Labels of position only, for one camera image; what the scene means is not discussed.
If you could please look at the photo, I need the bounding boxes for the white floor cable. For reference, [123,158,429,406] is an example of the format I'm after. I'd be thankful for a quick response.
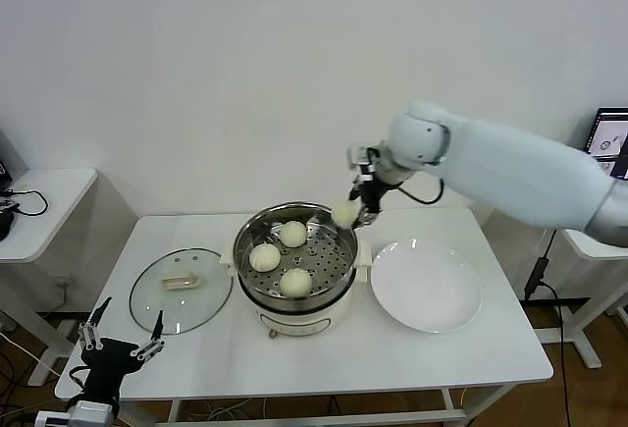
[0,333,64,380]

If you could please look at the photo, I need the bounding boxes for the tangled white cable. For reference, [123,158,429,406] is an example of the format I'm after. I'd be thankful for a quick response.
[203,396,269,423]

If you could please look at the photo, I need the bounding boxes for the black open laptop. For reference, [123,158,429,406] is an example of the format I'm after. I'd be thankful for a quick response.
[0,130,26,191]

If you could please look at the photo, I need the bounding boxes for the grey open laptop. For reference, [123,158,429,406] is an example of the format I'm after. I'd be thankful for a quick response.
[585,106,628,181]

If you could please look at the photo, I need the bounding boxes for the white steamed baozi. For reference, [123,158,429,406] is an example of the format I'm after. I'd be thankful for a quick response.
[332,201,359,230]
[248,243,282,272]
[279,221,309,248]
[279,268,314,299]

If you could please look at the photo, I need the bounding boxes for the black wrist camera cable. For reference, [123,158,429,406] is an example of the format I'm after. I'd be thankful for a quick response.
[393,176,445,205]

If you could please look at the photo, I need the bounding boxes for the perforated steel steamer basket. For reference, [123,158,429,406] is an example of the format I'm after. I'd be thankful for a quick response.
[220,201,373,306]

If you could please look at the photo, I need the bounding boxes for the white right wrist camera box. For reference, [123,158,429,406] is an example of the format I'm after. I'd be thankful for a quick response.
[346,145,382,173]

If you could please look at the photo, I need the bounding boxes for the cream electric cooker pot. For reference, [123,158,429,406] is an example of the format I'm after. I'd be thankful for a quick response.
[236,267,369,341]

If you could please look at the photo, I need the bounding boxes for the white side table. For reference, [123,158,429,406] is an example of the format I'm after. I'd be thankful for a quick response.
[0,167,99,390]
[532,224,628,370]

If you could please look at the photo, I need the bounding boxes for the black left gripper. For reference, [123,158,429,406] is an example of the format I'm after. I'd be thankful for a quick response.
[77,296,166,401]

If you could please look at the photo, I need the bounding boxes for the round glass pot lid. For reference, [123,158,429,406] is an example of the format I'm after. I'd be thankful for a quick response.
[129,248,234,337]

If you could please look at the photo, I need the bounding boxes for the black cable with adapter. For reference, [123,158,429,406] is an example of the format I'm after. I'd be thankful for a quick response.
[522,225,575,427]

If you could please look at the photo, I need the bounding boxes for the thin black looped cable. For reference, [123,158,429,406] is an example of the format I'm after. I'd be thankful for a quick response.
[0,187,50,217]

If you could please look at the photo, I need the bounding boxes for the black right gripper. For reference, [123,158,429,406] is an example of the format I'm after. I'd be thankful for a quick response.
[348,171,394,229]

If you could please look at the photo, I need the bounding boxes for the round white plate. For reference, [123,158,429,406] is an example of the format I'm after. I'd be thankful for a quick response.
[370,239,484,335]

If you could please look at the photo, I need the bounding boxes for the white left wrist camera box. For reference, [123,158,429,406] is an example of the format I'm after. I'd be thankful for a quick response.
[32,410,74,427]

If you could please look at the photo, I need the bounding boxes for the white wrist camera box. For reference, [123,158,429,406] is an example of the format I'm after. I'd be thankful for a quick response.
[32,410,74,427]
[346,145,382,173]

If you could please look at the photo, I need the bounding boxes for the white table frame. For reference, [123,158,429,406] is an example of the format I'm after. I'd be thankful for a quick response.
[92,387,521,427]

